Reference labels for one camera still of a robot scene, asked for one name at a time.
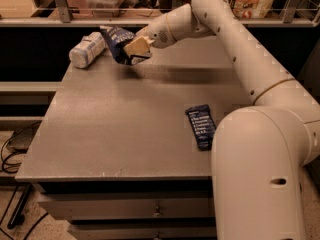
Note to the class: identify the grey metal shelf rail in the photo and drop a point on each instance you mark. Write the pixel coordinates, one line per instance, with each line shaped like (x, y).
(292, 13)

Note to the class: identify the grey drawer cabinet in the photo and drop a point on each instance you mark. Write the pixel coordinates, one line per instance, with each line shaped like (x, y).
(120, 129)

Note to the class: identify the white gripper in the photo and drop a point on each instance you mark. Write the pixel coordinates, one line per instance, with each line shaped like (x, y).
(158, 34)

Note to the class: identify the black power adapter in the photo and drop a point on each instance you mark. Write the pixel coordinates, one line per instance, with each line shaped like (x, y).
(20, 141)

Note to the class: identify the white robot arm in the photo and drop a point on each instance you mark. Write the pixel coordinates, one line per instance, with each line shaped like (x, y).
(257, 151)

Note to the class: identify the blue chip bag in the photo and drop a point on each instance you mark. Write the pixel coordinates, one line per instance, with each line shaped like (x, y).
(116, 39)

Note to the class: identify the blue plastic water bottle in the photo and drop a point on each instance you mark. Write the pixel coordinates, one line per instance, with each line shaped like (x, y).
(87, 50)

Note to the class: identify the upper grey drawer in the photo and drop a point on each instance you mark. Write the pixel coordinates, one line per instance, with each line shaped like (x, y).
(143, 205)

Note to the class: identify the grey drawer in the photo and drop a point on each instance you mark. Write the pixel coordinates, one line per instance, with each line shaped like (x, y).
(143, 205)
(146, 230)

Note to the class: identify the lower grey drawer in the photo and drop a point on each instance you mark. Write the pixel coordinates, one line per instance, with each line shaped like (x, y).
(146, 230)

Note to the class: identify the dark blue snack bar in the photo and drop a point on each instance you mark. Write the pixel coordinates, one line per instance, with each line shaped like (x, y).
(202, 125)

